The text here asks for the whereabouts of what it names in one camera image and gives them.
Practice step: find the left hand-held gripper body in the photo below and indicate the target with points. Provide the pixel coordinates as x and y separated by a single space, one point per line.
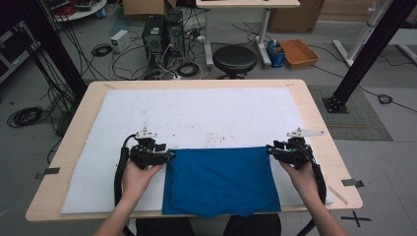
147 157

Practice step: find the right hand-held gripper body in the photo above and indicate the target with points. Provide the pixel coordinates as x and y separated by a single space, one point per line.
295 155

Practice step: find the blue t-shirt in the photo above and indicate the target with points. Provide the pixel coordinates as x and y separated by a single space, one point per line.
219 183

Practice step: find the person's left hand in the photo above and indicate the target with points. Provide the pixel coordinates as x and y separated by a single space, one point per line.
139 182

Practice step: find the person's right hand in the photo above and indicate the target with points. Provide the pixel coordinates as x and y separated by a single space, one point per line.
301 182

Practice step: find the white table mat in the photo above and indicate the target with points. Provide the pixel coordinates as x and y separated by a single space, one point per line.
196 111

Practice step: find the thin wooden strip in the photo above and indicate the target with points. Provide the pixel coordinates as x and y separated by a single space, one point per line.
338 195

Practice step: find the grey tape strip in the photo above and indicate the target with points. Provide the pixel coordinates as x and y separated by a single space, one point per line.
50 171
353 183

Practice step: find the person's legs in dark pants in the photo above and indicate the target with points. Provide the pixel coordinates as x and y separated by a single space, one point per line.
164 227

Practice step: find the grey floor mat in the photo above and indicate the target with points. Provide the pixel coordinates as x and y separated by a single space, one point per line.
364 114

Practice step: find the blue box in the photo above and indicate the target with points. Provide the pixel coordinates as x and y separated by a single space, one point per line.
276 55

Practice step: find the orange tray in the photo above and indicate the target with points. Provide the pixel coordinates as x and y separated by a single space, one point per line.
298 54

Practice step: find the black round stool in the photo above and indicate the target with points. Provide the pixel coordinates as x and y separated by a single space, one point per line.
234 59

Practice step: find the black computer tower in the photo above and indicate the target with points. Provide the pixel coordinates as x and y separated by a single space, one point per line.
175 34
153 39

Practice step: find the white power supply box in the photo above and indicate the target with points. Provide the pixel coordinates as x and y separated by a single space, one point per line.
120 41

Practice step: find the cardboard box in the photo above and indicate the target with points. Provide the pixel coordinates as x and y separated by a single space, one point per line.
295 16
144 7

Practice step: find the white desk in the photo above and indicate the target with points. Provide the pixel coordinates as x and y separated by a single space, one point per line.
246 3

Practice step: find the round white table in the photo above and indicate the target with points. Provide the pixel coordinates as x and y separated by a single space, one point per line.
83 13

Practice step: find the grey shelf unit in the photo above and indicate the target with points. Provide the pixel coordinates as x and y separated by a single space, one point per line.
13 49

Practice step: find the black metal frame post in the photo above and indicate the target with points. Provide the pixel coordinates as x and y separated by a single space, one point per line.
370 49
49 39

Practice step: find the white desk frame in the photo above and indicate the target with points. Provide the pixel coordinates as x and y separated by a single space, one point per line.
372 19

